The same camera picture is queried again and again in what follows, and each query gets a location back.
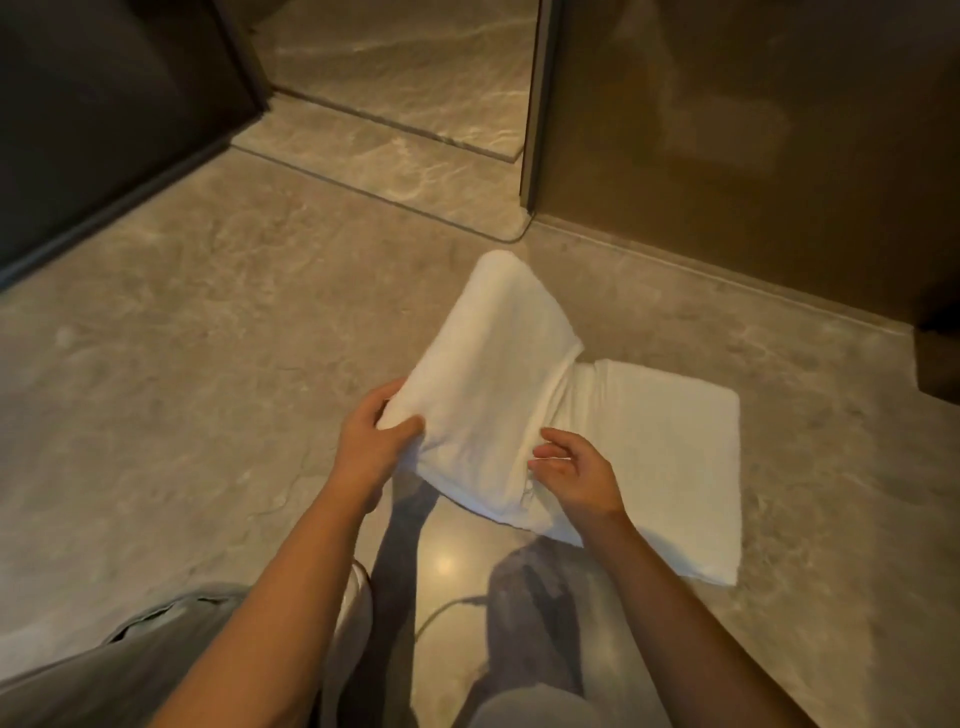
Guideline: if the person's left forearm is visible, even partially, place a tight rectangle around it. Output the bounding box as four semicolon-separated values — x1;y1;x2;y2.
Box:
149;487;376;728

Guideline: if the dark brown door frame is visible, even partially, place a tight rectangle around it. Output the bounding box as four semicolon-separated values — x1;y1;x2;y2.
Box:
913;299;960;406

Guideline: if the person's right hand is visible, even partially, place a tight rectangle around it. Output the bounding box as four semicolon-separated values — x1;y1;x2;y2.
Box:
527;427;628;528

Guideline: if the white sneaker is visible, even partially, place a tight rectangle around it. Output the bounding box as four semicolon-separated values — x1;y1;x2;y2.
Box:
322;562;374;728

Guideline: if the white towel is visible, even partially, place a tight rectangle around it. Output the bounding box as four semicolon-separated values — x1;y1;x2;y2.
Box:
377;249;744;588

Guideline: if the person's right forearm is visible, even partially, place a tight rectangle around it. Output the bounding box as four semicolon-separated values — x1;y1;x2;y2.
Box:
581;509;819;728

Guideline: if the dark glass door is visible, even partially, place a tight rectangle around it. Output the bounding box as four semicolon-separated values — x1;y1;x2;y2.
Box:
0;0;271;290

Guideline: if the brown door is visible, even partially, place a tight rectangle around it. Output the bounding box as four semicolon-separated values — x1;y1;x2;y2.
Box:
519;0;960;328

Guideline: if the person's left hand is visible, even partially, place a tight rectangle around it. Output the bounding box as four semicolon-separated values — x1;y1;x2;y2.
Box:
327;378;427;515

